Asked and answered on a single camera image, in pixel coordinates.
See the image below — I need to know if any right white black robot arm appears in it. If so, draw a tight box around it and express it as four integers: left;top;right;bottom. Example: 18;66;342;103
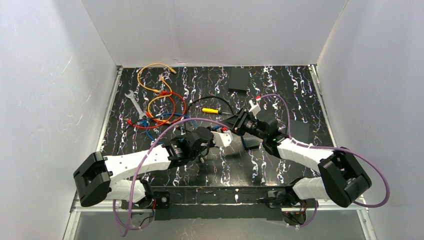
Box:
222;109;372;208

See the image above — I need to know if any red ethernet cable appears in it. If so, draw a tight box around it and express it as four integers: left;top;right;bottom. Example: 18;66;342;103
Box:
125;90;188;130

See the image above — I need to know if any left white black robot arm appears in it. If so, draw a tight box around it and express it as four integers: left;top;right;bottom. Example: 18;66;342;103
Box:
73;127;214;207

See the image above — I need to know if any yellow handle screwdriver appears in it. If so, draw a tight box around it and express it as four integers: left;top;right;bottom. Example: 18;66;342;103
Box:
202;108;232;115

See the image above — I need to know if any black box at back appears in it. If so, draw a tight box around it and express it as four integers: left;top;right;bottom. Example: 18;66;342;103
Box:
228;67;250;93

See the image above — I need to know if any purple cable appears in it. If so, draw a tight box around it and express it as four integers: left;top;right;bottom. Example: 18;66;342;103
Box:
112;117;231;238
256;93;391;229

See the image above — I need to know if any aluminium front rail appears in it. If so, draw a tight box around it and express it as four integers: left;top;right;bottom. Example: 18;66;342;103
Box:
62;188;377;240

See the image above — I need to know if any blue ethernet cable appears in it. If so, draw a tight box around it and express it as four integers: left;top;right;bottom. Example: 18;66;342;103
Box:
137;113;200;147

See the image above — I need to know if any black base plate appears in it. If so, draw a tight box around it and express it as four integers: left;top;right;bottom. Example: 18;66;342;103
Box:
132;186;316;224

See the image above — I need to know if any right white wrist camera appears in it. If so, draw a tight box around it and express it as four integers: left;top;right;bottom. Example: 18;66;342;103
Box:
248;96;261;117

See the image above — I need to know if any silver open-end wrench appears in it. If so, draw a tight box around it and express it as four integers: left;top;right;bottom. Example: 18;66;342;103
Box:
124;90;148;120

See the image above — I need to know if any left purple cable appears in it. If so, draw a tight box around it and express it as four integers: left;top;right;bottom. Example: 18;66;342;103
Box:
112;117;231;238

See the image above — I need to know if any black ethernet cable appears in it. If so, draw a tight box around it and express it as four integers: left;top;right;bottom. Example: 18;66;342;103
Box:
185;96;236;163

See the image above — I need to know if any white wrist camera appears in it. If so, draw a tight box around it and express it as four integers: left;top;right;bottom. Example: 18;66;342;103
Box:
248;96;261;117
211;127;233;148

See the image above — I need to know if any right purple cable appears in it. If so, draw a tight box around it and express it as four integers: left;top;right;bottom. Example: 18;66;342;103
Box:
256;93;391;229

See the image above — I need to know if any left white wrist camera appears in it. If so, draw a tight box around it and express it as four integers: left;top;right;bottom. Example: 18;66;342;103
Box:
211;127;233;148

